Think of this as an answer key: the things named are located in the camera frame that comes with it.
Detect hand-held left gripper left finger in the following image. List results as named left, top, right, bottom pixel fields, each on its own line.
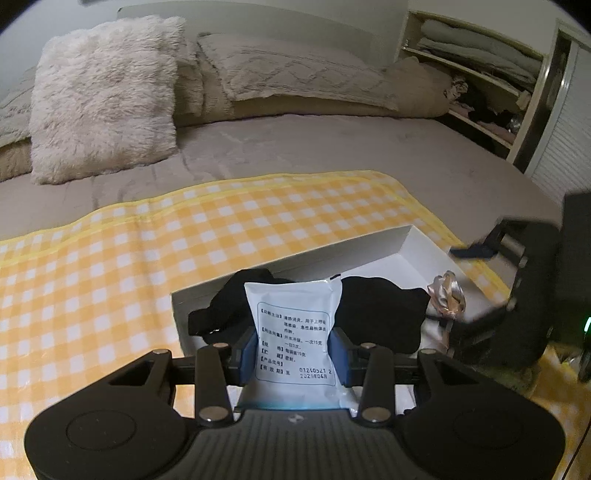
left=107, top=328, right=257, bottom=424

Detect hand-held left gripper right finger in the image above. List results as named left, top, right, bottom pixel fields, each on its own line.
left=330, top=327, right=483, bottom=424

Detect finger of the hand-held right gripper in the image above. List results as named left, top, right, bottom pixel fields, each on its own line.
left=442, top=298, right=520, bottom=349
left=449, top=220, right=506, bottom=263

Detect pink satin scrunchie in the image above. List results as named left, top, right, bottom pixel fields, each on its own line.
left=425, top=271, right=468, bottom=322

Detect white sachet packet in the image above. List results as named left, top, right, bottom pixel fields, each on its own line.
left=235, top=276, right=355, bottom=411

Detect white cardboard box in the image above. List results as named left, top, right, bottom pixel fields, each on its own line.
left=170, top=224, right=511, bottom=416

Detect black eye mask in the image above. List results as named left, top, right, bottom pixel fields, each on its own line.
left=187, top=267, right=431, bottom=355

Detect dark clothes pile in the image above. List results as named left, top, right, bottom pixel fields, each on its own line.
left=442, top=74, right=529, bottom=145

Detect white louvered door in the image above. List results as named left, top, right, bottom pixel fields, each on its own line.
left=525, top=28, right=591, bottom=205

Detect yellow checkered blanket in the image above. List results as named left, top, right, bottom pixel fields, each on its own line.
left=0, top=170, right=583, bottom=464

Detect grey bed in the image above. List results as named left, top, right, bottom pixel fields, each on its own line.
left=0, top=113, right=566, bottom=241

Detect folded grey blankets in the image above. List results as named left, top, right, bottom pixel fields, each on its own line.
left=414, top=18, right=544, bottom=91

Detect long beige pillow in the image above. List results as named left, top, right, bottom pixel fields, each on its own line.
left=174, top=69, right=403, bottom=128

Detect large grey textured pillow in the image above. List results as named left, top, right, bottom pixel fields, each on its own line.
left=197, top=33, right=400, bottom=112

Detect small grey pillow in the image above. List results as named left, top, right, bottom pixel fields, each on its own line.
left=174, top=39, right=205, bottom=117

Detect fluffy white pillow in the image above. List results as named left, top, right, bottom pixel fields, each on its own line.
left=28, top=15, right=186, bottom=185

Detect white wall shelf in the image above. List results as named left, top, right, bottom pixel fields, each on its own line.
left=399, top=9, right=574, bottom=163

